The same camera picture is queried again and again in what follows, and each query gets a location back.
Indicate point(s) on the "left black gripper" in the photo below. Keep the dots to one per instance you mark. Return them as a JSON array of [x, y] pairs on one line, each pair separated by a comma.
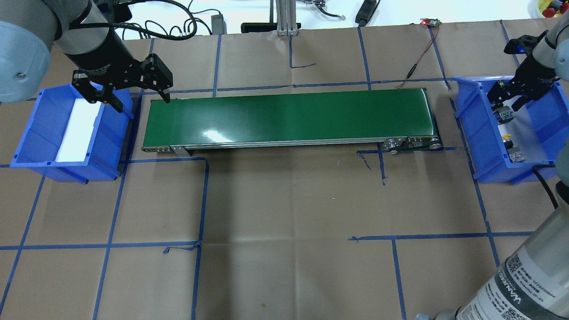
[[100, 56]]

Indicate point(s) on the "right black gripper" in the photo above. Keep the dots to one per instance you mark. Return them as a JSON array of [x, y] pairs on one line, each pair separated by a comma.
[[530, 73]]

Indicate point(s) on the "red push button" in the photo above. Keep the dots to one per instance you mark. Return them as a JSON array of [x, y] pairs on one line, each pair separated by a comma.
[[504, 114]]

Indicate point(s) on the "yellow push button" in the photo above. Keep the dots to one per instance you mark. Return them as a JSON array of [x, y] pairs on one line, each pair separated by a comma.
[[514, 153]]

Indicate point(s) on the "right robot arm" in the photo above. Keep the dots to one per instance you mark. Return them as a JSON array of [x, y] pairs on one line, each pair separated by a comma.
[[531, 284]]

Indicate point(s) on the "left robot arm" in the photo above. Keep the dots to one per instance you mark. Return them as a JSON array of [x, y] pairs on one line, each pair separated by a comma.
[[29, 29]]

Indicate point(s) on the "yellow plate of buttons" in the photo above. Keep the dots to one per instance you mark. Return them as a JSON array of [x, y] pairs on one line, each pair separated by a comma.
[[552, 8]]

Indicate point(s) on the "white foam pad destination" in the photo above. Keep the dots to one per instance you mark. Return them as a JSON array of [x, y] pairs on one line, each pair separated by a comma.
[[523, 135]]

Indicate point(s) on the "blue destination bin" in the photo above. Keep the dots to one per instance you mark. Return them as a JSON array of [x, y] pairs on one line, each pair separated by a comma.
[[549, 116]]

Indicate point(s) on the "white foam pad source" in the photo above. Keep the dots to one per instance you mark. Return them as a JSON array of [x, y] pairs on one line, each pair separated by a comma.
[[78, 132]]

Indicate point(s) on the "blue source bin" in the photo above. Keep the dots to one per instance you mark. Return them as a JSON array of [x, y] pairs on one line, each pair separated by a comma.
[[44, 132]]

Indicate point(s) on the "small red led board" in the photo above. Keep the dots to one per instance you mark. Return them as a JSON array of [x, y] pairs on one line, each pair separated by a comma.
[[430, 22]]

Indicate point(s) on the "green conveyor belt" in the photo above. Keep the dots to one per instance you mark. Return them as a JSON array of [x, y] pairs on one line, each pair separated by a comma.
[[401, 119]]

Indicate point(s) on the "aluminium frame post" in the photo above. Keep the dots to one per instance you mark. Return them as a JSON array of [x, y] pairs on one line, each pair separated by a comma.
[[286, 19]]

